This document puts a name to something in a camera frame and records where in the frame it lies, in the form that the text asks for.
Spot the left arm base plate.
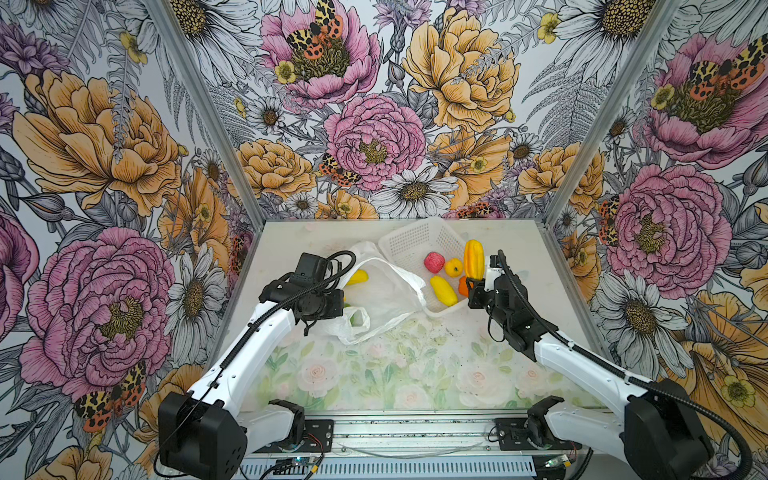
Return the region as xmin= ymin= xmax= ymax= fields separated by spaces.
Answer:
xmin=278 ymin=419 xmax=335 ymax=453

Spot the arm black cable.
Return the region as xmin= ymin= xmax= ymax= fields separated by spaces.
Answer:
xmin=152 ymin=250 xmax=358 ymax=478
xmin=495 ymin=250 xmax=754 ymax=480

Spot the pink toy fruit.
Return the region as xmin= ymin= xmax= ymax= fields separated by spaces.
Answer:
xmin=423 ymin=251 xmax=445 ymax=274

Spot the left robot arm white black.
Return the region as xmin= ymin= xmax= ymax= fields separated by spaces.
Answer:
xmin=153 ymin=250 xmax=356 ymax=479

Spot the yellow toy fruit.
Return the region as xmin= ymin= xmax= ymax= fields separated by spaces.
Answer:
xmin=444 ymin=258 xmax=464 ymax=278

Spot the yellow toy lemon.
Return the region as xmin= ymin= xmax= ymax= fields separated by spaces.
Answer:
xmin=346 ymin=269 xmax=369 ymax=286

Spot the aluminium front rail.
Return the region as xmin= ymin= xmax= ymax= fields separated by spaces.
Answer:
xmin=247 ymin=403 xmax=630 ymax=460

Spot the left aluminium corner post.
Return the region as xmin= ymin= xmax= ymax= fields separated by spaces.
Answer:
xmin=147 ymin=1 xmax=266 ymax=233

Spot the white slotted cable duct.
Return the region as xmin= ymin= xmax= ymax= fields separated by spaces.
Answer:
xmin=267 ymin=455 xmax=537 ymax=479

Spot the yellow ridged toy starfruit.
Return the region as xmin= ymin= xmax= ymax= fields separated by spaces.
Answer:
xmin=464 ymin=239 xmax=485 ymax=280

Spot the orange toy fruit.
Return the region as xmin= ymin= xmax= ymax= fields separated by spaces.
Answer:
xmin=458 ymin=276 xmax=469 ymax=297

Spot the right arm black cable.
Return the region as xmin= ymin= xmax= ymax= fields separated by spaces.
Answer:
xmin=495 ymin=250 xmax=754 ymax=480

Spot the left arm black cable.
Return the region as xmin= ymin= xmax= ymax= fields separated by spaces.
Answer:
xmin=152 ymin=250 xmax=358 ymax=478

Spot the white plastic bag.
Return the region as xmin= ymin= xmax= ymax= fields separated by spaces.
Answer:
xmin=311 ymin=241 xmax=426 ymax=346

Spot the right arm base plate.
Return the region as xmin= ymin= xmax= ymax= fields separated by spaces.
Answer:
xmin=486 ymin=417 xmax=582 ymax=452

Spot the right aluminium corner post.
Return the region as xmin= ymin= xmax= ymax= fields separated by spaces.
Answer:
xmin=543 ymin=0 xmax=683 ymax=228

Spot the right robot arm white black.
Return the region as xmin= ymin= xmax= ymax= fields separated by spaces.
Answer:
xmin=464 ymin=241 xmax=715 ymax=479

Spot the white perforated plastic basket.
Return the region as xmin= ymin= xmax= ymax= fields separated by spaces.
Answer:
xmin=378 ymin=218 xmax=467 ymax=318

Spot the yellow toy banana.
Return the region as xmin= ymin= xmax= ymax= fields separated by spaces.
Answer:
xmin=430 ymin=276 xmax=458 ymax=307

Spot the aluminium corner post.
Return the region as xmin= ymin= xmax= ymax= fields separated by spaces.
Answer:
xmin=147 ymin=1 xmax=266 ymax=233
xmin=543 ymin=0 xmax=683 ymax=228

